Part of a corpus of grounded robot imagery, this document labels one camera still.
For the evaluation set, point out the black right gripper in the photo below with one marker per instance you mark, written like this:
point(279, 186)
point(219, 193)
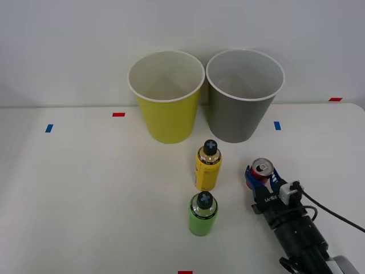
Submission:
point(273, 207)

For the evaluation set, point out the red drink can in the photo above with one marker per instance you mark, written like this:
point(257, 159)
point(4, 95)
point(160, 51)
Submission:
point(261, 171)

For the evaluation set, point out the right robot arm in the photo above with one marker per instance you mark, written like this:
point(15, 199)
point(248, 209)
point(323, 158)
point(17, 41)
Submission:
point(302, 239)

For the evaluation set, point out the yellow bottle with black cap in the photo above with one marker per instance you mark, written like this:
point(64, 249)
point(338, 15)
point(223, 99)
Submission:
point(207, 174)

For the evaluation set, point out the grey plastic waste bin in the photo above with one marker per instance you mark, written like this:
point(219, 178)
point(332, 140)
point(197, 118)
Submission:
point(236, 120)

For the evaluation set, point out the green bottle with black cap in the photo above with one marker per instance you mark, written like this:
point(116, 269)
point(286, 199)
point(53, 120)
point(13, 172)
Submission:
point(201, 222)

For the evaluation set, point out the yellow-green plastic waste bin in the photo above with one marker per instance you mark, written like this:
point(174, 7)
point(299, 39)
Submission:
point(168, 120)

